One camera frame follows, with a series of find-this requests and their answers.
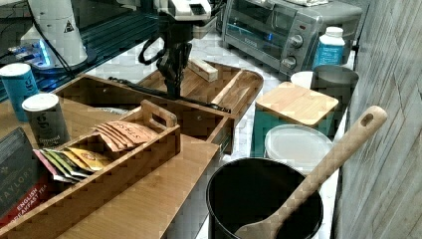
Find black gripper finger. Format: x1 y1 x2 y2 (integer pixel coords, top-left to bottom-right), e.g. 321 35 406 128
165 79 181 99

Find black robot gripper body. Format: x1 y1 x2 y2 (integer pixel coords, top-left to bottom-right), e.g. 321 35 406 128
157 19 193 82

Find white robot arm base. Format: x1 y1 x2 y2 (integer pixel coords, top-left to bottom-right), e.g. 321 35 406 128
21 0 91 71

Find plastic snack packet in drawer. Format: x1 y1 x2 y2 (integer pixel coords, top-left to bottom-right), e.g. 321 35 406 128
97 108 128 116

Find wooden drawer cabinet top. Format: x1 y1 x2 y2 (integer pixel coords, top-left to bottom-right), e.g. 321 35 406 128
0 98 221 239

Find small wooden block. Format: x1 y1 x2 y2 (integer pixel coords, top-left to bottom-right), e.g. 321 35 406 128
188 58 218 82

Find wooden serving tray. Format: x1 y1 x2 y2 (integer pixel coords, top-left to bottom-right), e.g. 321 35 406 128
137 56 265 118

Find orange tea bag packets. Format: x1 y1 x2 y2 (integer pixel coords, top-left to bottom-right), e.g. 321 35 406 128
94 120 158 152

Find silver toaster oven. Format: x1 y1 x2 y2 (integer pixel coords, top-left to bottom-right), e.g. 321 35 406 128
222 0 362 76

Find teal box bamboo lid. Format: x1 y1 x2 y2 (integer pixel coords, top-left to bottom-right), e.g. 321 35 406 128
250 82 338 157

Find white cup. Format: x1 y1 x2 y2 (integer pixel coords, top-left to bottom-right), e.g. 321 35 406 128
291 71 314 89

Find grey tea canister white lid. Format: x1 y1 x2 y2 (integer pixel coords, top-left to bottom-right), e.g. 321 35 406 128
22 93 70 148

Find black utensil pot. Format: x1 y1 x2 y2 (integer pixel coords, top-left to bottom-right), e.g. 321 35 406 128
206 157 323 239

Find yellow green tea bag packets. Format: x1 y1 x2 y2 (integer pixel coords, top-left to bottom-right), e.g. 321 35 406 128
34 147 111 183

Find clear plastic container lid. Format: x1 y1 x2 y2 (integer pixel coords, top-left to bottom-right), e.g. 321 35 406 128
265 124 333 174

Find blue bottle white cap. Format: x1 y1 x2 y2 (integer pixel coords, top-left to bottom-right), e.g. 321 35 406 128
312 27 345 69

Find blue tea canister white lid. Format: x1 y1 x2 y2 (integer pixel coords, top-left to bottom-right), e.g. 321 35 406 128
0 63 39 122

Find grey metal canister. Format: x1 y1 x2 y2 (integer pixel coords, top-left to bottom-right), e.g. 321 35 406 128
311 65 359 112

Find wooden tea caddy tray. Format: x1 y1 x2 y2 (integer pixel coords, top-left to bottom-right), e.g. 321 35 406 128
1 100 180 239

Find Taylors English Breakfast tea box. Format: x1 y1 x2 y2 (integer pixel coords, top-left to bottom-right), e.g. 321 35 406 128
0 127 50 227

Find wooden spoon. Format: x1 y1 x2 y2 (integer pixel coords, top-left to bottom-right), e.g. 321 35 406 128
235 106 387 239

